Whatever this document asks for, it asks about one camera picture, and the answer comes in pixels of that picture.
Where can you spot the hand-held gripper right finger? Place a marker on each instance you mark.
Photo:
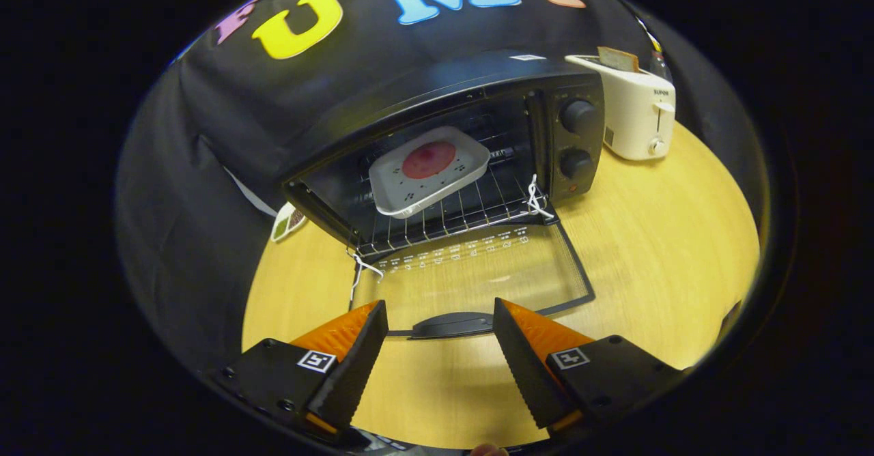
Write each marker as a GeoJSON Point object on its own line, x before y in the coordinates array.
{"type": "Point", "coordinates": [526, 374]}

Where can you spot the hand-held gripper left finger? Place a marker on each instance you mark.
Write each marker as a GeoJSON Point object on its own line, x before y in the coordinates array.
{"type": "Point", "coordinates": [351, 374]}

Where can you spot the white square plate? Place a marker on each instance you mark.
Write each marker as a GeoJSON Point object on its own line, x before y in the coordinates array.
{"type": "Point", "coordinates": [410, 193]}

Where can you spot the pink ham slice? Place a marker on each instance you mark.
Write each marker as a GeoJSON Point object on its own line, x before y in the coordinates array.
{"type": "Point", "coordinates": [429, 160]}

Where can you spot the black toaster oven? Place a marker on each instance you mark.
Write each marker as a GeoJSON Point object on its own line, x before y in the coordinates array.
{"type": "Point", "coordinates": [410, 87]}

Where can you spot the white pop-up toaster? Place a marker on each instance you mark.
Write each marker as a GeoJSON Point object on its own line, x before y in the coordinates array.
{"type": "Point", "coordinates": [631, 115]}

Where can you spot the white divided dish of beans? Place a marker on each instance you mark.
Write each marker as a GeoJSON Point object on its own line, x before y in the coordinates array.
{"type": "Point", "coordinates": [287, 222]}

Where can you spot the black backdrop cloth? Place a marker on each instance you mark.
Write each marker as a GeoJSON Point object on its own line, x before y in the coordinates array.
{"type": "Point", "coordinates": [205, 169]}

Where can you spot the brown bread slice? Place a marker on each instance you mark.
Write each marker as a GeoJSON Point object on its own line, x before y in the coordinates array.
{"type": "Point", "coordinates": [618, 60]}

